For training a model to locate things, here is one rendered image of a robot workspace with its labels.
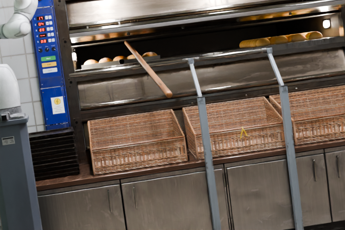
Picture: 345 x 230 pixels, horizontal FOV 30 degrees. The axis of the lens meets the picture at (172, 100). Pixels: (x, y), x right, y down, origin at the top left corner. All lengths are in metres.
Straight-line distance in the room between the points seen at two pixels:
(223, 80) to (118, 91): 0.69
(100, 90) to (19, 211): 1.24
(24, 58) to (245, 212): 1.68
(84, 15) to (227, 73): 1.00
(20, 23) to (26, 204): 1.05
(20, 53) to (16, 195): 1.25
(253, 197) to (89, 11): 1.56
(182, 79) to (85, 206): 1.08
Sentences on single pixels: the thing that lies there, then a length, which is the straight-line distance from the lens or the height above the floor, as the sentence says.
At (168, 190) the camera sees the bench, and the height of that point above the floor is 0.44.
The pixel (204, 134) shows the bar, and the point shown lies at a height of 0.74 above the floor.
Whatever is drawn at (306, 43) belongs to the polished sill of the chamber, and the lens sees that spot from 4.38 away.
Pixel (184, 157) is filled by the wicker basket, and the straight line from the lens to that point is 3.75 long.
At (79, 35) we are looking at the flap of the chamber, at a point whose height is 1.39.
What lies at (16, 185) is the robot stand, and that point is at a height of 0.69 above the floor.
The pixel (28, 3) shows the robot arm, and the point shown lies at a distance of 3.76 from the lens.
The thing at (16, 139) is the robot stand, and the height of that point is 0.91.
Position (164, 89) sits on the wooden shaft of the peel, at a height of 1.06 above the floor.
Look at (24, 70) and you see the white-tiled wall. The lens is 4.19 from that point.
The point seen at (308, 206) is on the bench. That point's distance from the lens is 3.92.
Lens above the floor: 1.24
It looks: 5 degrees down
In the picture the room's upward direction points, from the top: 7 degrees counter-clockwise
